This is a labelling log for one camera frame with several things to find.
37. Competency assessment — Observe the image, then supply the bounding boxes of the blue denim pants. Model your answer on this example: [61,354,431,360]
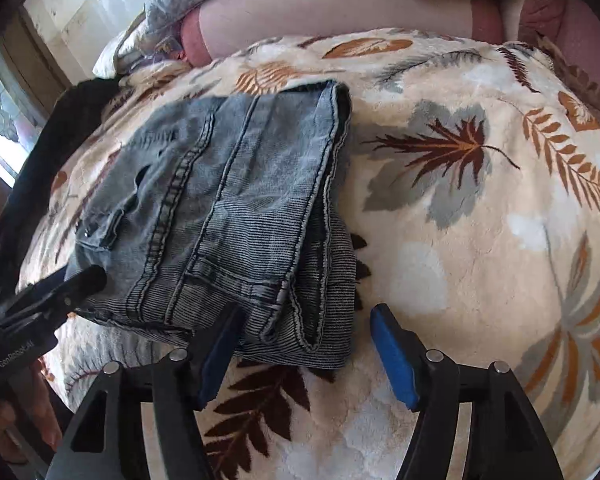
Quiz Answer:
[64,79,367,370]

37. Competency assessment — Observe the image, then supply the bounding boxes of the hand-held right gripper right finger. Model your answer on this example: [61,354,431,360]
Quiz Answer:
[371,304,563,480]

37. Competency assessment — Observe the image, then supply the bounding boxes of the leaf print fleece blanket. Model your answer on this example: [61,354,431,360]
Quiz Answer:
[17,27,600,480]

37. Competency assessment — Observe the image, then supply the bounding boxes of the person's left hand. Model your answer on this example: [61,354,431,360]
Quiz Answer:
[0,360,62,462]

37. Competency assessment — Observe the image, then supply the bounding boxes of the pink bolster pillow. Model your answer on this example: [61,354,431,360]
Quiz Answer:
[180,0,600,116]

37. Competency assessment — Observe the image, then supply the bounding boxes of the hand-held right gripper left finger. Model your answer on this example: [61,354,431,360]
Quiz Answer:
[45,307,245,480]

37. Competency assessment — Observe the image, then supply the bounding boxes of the black jacket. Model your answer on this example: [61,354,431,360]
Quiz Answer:
[0,79,128,306]

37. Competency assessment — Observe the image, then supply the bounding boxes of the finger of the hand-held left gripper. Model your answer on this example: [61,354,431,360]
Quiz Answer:
[0,265,107,334]

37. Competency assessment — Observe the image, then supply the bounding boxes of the stained glass window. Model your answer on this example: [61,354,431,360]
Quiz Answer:
[0,42,48,188]

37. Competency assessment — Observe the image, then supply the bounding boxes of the white crumpled cloth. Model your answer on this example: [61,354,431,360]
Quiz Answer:
[92,25,148,80]

